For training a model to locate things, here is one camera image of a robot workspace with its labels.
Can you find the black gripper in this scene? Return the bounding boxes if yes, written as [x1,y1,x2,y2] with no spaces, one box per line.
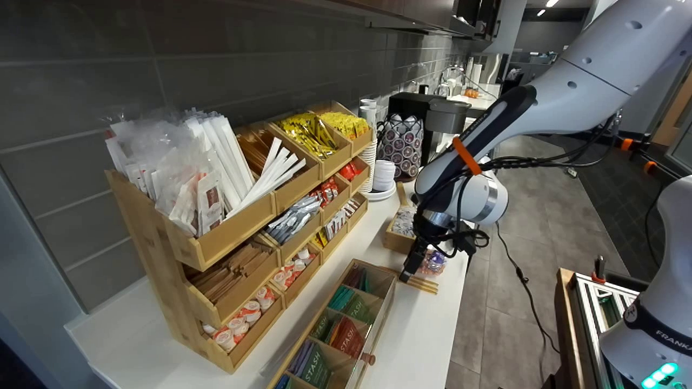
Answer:
[401,214,452,282]

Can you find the white second robot base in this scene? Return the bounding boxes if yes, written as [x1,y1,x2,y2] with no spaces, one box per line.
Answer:
[599,173,692,389]

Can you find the long brown sticks bundle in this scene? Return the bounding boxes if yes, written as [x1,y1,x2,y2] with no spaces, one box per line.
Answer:
[188,241,280,304]

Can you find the brown wooden stir sticks bundle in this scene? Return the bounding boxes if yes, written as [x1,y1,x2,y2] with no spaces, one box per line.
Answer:
[236,125,289,172]

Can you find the tiered bamboo organizer holder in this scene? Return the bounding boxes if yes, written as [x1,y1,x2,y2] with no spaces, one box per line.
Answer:
[104,103,377,377]

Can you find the purple orange snack packet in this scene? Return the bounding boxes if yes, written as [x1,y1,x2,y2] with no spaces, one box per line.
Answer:
[425,246,450,279]

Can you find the small wooden box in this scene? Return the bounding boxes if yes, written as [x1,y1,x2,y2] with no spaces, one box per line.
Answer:
[380,214,419,255]

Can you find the white creamer cups pile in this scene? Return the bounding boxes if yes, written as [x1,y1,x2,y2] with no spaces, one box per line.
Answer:
[392,207,419,237]

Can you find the long wooden tea box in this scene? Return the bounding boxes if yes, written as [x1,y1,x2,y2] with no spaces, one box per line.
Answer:
[267,257,399,389]

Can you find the teal tea bags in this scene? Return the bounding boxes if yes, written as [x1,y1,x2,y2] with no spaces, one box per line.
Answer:
[352,268,377,294]

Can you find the white packets pile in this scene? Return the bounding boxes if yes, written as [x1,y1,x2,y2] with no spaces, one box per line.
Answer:
[316,196,365,245]

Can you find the white lids stack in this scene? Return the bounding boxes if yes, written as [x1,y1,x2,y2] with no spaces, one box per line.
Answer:
[368,157,401,203]

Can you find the red tea bags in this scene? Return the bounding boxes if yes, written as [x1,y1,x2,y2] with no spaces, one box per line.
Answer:
[313,316,365,360]

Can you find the red packets pile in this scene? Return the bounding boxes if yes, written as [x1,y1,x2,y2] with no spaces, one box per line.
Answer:
[338,157,365,181]
[310,178,342,207]

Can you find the coffee pod carousel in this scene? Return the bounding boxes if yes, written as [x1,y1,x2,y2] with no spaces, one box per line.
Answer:
[377,115,428,181]

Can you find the white creamer cups row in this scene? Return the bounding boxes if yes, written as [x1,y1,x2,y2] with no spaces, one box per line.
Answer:
[201,288,282,355]
[268,246,316,291]

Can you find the grey packets pile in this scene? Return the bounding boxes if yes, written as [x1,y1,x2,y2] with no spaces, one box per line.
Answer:
[264,194,323,246]

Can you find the blue green tea bags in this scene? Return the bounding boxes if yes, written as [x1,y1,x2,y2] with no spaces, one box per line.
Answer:
[287,340,334,389]

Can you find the black coffee machine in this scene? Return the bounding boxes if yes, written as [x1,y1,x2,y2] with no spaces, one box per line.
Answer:
[388,92,473,138]

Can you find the tall white cup stack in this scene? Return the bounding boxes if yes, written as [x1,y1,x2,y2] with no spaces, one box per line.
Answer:
[357,95,380,180]

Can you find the yellow sweetener packets pile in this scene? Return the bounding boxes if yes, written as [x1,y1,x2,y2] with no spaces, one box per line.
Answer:
[276,111,342,162]
[316,106,373,146]

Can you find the white wrapped straws bundle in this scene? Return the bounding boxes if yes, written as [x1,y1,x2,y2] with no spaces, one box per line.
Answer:
[241,133,311,207]

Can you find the white cup stacks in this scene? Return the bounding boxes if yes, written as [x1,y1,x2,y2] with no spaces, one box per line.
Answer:
[439,55,505,100]

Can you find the black stand with orange feet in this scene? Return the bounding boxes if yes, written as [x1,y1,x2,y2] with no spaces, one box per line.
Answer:
[598,122,661,176]

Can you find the clear plastic cutlery packets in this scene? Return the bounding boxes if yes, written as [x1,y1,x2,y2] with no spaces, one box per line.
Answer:
[104,106,256,235]

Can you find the black floor cable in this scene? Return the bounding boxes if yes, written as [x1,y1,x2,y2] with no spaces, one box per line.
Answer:
[494,223,564,364]

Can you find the orange strap on arm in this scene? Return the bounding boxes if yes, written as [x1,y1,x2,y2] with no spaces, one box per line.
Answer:
[452,136,485,178]

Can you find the black robot arm cables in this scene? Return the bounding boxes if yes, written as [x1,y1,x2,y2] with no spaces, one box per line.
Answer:
[425,128,630,261]

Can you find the wooden door frame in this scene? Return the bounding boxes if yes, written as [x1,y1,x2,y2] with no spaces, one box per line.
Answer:
[652,67,692,176]

